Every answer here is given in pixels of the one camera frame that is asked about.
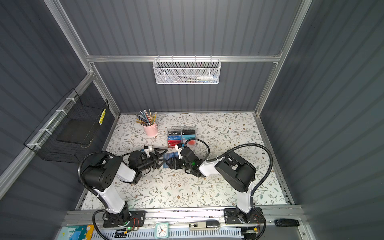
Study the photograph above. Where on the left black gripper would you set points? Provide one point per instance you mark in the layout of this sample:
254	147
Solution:
155	160

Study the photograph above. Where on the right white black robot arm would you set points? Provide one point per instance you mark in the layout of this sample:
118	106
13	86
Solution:
238	172

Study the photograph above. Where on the pink pencil cup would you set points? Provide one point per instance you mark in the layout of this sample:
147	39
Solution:
152	130

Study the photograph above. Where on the teal VIP card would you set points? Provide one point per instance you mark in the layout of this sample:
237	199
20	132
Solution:
187	137

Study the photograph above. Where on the red VIP card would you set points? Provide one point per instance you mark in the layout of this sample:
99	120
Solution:
174	143

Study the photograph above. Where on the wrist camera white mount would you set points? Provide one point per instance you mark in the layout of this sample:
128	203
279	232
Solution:
148	150
179	147

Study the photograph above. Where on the black VIP card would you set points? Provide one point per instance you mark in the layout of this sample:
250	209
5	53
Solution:
174	133

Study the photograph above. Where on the black remote device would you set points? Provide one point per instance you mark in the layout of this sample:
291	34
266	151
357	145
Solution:
286	223

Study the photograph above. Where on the yellow tag on basket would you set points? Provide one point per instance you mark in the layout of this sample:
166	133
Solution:
102	116

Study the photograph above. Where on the black pad in basket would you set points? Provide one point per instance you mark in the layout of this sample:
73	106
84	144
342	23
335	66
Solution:
79	132

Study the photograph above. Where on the coloured pencils bunch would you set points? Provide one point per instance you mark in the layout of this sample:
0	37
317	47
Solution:
146	118

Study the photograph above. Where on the colourful booklet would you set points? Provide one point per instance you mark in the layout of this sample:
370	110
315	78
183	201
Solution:
82	232

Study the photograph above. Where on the silver black label device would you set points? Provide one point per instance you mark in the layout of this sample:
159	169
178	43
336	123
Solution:
205	225

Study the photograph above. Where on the black wire wall basket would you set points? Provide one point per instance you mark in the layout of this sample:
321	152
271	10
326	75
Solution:
43	141

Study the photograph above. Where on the blue VIP card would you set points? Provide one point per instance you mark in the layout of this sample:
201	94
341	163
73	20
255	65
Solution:
175	138

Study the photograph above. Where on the small teal desk clock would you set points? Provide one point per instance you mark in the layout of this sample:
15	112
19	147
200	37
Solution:
162	231

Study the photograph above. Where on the black plain card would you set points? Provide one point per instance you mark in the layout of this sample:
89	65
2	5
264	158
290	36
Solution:
188	132

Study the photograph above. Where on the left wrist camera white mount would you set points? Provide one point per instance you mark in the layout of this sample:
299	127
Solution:
148	150

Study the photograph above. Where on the white wire mesh basket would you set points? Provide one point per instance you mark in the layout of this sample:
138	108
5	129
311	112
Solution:
166	71

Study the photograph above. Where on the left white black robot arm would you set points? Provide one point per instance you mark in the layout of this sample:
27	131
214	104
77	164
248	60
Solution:
98	170

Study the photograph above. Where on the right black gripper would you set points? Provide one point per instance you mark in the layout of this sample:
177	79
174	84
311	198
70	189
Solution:
173	160

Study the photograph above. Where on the pens in white basket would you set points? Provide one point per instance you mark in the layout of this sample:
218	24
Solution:
203	79

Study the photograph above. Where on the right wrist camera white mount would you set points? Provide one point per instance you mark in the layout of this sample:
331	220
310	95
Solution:
179	147

